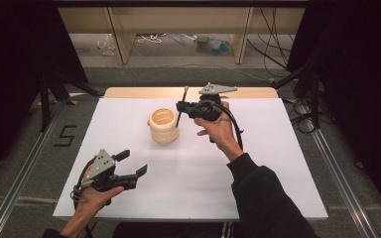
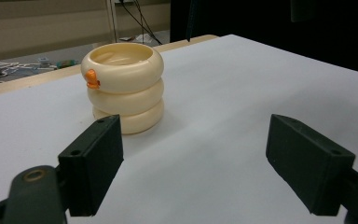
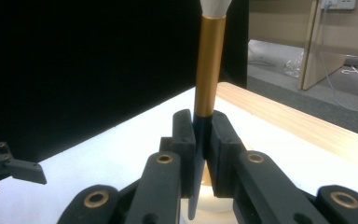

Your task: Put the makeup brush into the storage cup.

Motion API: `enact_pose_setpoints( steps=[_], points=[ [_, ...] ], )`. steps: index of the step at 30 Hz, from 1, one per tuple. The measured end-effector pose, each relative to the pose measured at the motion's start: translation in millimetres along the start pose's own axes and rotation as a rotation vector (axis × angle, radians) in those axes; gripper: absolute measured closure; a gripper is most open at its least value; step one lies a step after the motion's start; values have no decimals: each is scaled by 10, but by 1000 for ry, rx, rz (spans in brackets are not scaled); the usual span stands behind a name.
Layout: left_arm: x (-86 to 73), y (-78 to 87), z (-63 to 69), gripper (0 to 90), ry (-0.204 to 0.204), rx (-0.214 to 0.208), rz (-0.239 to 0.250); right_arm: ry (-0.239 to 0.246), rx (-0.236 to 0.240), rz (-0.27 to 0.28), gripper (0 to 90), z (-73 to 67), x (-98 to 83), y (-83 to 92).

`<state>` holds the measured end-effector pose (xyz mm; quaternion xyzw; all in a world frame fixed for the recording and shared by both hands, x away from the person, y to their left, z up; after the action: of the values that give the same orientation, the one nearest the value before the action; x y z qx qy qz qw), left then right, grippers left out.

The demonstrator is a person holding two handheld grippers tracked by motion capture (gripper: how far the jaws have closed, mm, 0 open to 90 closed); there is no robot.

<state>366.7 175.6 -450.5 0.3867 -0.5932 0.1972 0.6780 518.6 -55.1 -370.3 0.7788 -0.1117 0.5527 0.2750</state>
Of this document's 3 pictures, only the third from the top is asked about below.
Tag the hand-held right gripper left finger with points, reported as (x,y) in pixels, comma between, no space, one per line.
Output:
(185,146)

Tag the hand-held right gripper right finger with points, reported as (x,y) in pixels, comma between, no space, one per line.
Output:
(223,149)

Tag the gold and black makeup brush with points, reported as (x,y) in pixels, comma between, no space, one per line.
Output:
(209,68)

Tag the clear plastic bag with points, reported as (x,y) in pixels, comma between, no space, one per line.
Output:
(293,67)

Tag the black curtain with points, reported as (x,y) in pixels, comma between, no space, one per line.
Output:
(90,62)

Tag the light wooden desk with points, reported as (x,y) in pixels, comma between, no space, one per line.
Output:
(317,46)

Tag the white wall socket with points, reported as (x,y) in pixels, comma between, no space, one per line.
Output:
(338,3)

